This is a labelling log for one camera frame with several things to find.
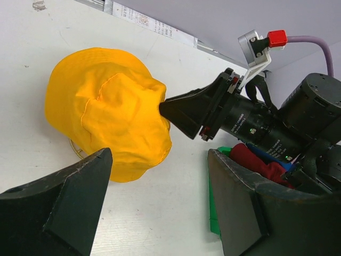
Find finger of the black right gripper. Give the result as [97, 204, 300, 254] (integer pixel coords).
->
[159, 68, 234, 139]

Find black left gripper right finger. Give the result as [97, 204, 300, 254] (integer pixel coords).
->
[208, 149, 340, 255]

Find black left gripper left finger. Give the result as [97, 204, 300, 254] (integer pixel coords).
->
[1, 148, 112, 255]

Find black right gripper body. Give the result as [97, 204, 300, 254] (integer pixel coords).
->
[200, 77, 306, 163]

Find dark red beanie hat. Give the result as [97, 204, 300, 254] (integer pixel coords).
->
[229, 143, 294, 189]

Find yellow bucket hat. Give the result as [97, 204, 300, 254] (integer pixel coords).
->
[45, 47, 172, 183]

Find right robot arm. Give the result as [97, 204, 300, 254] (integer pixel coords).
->
[159, 69, 340, 195]

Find green plastic tray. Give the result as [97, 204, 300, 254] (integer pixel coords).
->
[208, 147, 232, 238]

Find blue beanie hat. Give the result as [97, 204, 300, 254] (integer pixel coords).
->
[246, 143, 293, 171]

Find paper label strip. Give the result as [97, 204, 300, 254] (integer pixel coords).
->
[74, 0, 199, 49]

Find gold wire hat stand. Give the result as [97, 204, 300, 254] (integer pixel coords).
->
[69, 139, 88, 159]

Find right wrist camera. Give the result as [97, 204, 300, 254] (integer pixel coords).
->
[238, 30, 271, 88]

